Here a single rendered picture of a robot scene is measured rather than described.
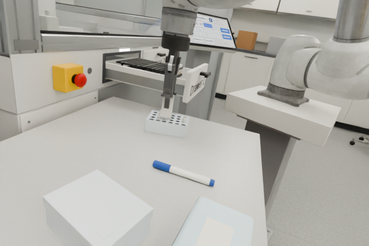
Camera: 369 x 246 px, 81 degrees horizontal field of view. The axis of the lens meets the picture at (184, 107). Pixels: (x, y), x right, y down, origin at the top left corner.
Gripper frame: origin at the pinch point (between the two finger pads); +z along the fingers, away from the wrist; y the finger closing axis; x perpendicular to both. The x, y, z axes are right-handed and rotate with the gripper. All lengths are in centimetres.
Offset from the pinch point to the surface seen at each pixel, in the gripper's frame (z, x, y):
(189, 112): 44, -7, 115
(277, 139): 16, -46, 27
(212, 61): 7, -22, 187
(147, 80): -2.7, 10.2, 15.8
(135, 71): -4.9, 15.0, 17.1
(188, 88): -3.6, -5.1, 10.8
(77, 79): -4.6, 25.3, -3.3
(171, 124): 4.2, -2.1, -3.3
